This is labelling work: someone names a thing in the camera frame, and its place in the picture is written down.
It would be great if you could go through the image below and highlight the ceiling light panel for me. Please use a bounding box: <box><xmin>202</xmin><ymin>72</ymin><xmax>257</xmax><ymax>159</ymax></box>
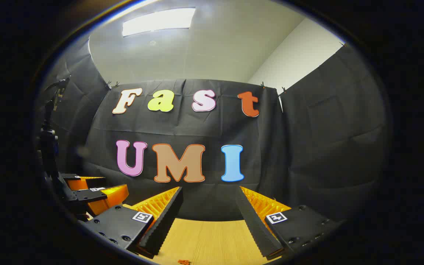
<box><xmin>123</xmin><ymin>7</ymin><xmax>196</xmax><ymax>37</ymax></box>

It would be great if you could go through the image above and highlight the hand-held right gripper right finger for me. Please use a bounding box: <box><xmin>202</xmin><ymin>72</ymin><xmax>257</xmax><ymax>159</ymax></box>
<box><xmin>235</xmin><ymin>186</ymin><xmax>346</xmax><ymax>261</ymax></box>

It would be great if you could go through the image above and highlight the wooden desktop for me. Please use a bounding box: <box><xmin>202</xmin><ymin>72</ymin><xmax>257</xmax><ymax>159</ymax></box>
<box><xmin>124</xmin><ymin>204</ymin><xmax>282</xmax><ymax>265</ymax></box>

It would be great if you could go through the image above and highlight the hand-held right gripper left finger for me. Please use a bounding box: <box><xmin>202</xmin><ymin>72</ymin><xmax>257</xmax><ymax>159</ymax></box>
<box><xmin>81</xmin><ymin>187</ymin><xmax>183</xmax><ymax>258</ymax></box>

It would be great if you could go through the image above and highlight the black backdrop cloth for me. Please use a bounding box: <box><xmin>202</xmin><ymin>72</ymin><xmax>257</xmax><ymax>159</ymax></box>
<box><xmin>37</xmin><ymin>37</ymin><xmax>391</xmax><ymax>221</ymax></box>

